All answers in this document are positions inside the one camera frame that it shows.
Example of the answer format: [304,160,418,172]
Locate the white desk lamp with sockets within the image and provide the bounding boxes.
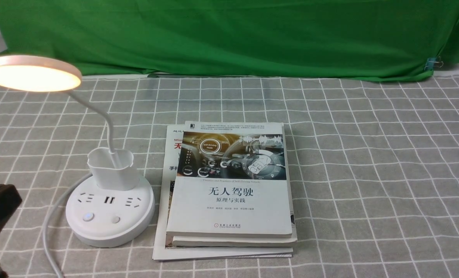
[0,55,155,248]

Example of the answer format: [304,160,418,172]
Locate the thin white magazine at bottom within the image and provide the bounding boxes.
[152,124,293,261]

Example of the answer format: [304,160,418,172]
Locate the white self-driving textbook on top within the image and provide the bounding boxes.
[166,121,293,238]

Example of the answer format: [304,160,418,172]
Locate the green backdrop cloth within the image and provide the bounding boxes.
[0,0,459,81]

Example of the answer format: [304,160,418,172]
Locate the grey checked tablecloth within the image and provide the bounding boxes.
[0,76,459,278]

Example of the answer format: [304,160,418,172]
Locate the blue binder clip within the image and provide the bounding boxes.
[424,57,444,71]

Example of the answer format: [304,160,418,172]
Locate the white lamp power cable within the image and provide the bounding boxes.
[42,173,93,278]

